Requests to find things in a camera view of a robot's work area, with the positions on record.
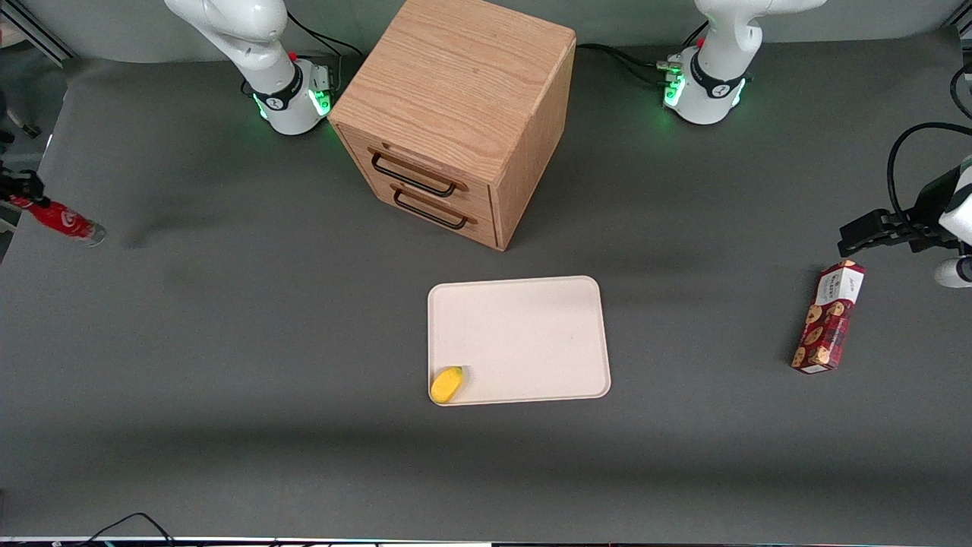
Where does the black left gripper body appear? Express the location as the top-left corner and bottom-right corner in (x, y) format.
(907, 165), (964, 252)

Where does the red coke bottle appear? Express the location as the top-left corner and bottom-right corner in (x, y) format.
(8, 194), (106, 248)

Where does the beige plastic tray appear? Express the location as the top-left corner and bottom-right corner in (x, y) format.
(428, 275), (612, 408)

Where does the red cookie box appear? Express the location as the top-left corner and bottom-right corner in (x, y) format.
(791, 259), (867, 375)

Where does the wooden drawer front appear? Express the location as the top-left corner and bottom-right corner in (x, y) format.
(357, 163), (499, 251)
(338, 124), (496, 221)

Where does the wooden drawer cabinet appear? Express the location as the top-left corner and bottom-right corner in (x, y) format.
(328, 0), (577, 252)

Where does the yellow lemon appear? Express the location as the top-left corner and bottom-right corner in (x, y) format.
(430, 365), (465, 404)

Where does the black looping wrist cable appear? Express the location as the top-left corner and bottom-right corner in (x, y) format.
(886, 122), (972, 223)

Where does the black base cable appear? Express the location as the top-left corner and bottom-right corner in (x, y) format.
(575, 43), (671, 68)
(292, 30), (343, 88)
(606, 50), (671, 85)
(286, 11), (365, 58)

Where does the thin black cable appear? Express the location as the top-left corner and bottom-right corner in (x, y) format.
(76, 513), (177, 547)

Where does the black metal drawer handle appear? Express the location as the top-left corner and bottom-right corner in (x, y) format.
(393, 186), (475, 231)
(370, 148), (465, 198)

